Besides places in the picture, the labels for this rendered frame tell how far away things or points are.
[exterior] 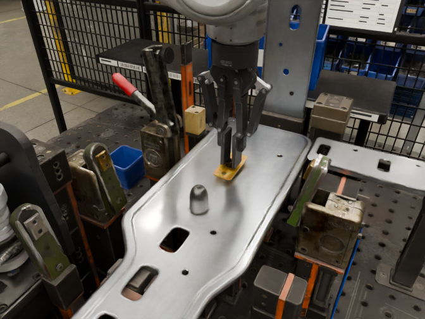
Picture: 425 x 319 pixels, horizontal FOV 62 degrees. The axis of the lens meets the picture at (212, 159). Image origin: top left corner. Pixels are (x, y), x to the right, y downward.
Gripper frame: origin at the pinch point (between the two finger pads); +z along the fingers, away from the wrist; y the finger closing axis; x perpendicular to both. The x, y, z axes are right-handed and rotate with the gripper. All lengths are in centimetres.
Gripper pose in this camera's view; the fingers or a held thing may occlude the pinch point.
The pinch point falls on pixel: (231, 147)
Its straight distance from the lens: 66.2
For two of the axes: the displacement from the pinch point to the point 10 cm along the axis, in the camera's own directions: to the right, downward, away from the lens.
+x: 4.7, -5.1, 7.2
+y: 8.8, 2.7, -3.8
